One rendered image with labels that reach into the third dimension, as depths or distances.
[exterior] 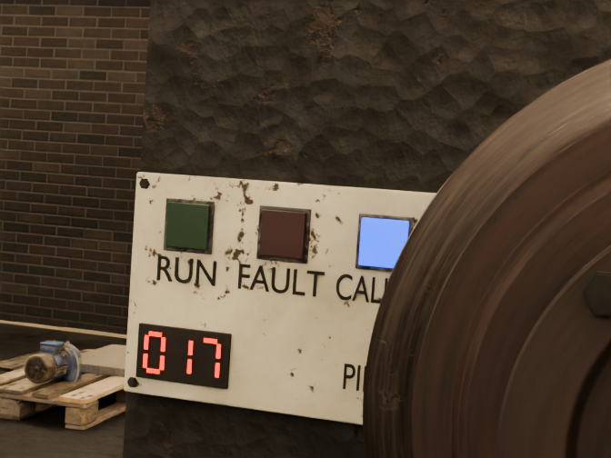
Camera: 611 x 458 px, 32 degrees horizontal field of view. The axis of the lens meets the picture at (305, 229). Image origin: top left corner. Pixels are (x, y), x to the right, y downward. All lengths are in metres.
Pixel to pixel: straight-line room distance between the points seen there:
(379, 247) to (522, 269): 0.21
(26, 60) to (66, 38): 0.36
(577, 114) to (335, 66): 0.25
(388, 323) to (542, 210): 0.12
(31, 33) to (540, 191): 7.52
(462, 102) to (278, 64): 0.15
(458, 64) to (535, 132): 0.18
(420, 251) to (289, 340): 0.20
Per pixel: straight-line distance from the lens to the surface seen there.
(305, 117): 0.84
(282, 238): 0.82
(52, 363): 5.24
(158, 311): 0.87
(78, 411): 5.07
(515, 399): 0.57
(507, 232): 0.63
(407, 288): 0.66
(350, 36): 0.84
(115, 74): 7.69
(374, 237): 0.80
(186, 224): 0.85
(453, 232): 0.66
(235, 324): 0.84
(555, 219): 0.62
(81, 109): 7.80
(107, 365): 5.61
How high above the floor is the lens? 1.25
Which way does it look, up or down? 3 degrees down
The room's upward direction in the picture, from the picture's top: 4 degrees clockwise
